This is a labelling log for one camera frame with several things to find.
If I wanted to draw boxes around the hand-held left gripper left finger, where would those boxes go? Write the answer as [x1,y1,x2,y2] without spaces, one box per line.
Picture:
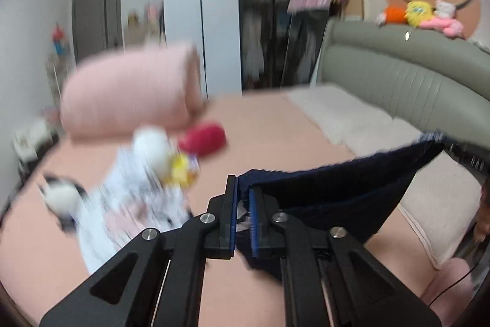
[40,176,238,327]

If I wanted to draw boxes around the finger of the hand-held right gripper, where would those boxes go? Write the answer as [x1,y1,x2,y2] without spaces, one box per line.
[440,139,473,165]

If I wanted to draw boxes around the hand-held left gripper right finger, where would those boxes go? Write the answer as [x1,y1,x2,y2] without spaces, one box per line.
[249,187,443,327]

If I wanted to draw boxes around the small navy striped garment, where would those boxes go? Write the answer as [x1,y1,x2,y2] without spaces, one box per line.
[235,131,447,283]

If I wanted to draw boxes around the cream waffle pillow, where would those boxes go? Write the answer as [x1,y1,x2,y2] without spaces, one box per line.
[342,118,484,268]

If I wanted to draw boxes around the yellow snack packet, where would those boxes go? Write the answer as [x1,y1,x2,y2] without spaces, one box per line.
[164,153,202,190]

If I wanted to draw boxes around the grey-green padded headboard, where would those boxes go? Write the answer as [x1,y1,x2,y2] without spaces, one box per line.
[312,18,490,147]

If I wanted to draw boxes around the red plush toy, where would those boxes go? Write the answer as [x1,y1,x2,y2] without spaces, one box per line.
[179,123,227,159]

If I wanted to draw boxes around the cream plush toy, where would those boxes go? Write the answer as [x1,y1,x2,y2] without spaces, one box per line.
[133,126,172,175]

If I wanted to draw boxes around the white printed garment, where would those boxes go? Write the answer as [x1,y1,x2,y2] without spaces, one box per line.
[74,147,194,274]

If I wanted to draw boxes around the cream fluffy pillow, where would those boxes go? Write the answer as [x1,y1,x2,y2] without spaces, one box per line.
[285,84,393,146]

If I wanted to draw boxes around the small white plush toy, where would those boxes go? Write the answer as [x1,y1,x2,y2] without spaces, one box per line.
[434,0,457,20]

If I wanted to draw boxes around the yellow plush toy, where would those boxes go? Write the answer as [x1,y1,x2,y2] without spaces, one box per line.
[405,1,436,27]

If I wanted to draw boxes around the orange plush toy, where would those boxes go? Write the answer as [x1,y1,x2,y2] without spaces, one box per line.
[376,5,409,26]

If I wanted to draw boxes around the pink rolled quilt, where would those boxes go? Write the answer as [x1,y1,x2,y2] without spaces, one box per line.
[61,41,203,140]

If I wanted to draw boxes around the white wardrobe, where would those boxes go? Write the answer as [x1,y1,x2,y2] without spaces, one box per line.
[163,0,244,102]

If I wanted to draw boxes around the dark glass wardrobe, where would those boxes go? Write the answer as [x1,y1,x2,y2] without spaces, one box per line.
[237,0,330,90]

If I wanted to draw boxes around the dark door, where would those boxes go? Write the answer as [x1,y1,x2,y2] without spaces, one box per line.
[72,0,124,64]

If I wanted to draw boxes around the red and blue figure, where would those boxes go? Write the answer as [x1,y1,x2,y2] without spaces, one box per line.
[51,22,70,56]

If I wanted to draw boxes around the black cable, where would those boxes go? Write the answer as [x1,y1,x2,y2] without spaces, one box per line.
[426,261,476,307]

